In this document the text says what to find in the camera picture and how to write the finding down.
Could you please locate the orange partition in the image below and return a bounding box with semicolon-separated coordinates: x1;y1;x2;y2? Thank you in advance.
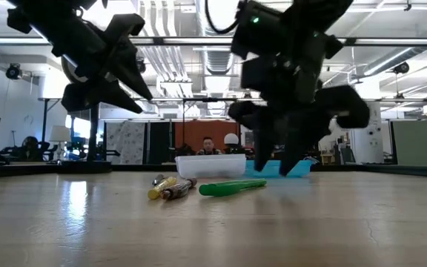
173;119;242;157

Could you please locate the yellow marker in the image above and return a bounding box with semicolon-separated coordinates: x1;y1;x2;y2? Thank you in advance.
147;176;179;201

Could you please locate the white globe lamp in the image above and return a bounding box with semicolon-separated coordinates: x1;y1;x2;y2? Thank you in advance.
223;132;240;146

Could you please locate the green partition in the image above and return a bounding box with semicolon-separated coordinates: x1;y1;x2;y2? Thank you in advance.
390;119;427;165

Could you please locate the black aluminium table frame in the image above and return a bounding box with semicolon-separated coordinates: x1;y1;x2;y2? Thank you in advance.
0;162;427;179

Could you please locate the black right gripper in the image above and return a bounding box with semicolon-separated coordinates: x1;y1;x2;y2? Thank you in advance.
228;35;371;177

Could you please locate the teal plastic box lid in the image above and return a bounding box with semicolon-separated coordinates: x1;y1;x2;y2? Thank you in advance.
244;159;313;179

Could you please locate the clear plastic supply box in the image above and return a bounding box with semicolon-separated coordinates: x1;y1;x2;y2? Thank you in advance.
175;154;248;179

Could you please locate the overhead black light bar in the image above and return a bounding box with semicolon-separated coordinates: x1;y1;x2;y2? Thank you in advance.
0;36;427;47

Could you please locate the black ceiling-mounted device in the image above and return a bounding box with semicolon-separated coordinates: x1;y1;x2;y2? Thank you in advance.
5;62;24;81
392;61;411;76

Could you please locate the silver ceiling duct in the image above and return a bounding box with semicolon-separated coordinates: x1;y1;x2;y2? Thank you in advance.
194;0;237;76

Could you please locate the patterned grey partition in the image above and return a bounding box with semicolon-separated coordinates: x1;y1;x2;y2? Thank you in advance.
105;121;146;165

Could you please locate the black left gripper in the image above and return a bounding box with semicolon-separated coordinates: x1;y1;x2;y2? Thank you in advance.
52;13;155;114

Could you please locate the green marker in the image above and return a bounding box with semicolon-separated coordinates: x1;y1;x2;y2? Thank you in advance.
198;178;268;197

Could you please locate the person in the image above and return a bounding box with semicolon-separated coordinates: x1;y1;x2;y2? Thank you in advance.
196;136;223;156

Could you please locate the brown marker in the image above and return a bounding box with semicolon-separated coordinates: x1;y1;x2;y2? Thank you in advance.
159;177;199;202

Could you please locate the white pillar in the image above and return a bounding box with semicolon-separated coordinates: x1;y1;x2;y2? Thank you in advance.
348;102;383;165

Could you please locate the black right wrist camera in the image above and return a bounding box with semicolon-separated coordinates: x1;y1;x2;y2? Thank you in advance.
231;0;293;60

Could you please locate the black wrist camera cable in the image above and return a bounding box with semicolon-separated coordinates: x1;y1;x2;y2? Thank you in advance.
203;0;241;36

